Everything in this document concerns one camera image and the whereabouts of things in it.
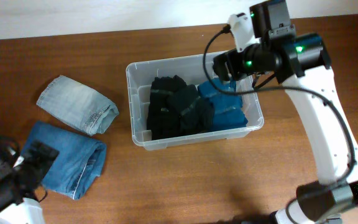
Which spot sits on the blue jeans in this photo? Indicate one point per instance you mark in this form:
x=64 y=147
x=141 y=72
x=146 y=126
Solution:
x=80 y=160

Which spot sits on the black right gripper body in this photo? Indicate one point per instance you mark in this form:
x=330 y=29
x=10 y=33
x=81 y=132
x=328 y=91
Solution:
x=238 y=63

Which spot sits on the clear plastic storage bin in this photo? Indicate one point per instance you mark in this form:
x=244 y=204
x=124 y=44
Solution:
x=140 y=76

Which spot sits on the teal garment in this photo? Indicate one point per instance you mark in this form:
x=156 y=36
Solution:
x=228 y=112

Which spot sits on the light grey jeans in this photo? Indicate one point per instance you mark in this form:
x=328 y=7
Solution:
x=78 y=106

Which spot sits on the dark grey garment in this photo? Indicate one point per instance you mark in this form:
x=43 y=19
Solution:
x=196 y=113

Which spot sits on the black garment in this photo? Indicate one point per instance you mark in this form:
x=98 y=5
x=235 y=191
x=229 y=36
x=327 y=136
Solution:
x=163 y=121

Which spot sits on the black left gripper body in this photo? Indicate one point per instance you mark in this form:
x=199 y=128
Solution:
x=40 y=160

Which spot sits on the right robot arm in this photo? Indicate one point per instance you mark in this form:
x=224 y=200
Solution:
x=266 y=41

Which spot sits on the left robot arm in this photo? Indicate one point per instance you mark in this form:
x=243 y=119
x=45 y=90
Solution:
x=16 y=206

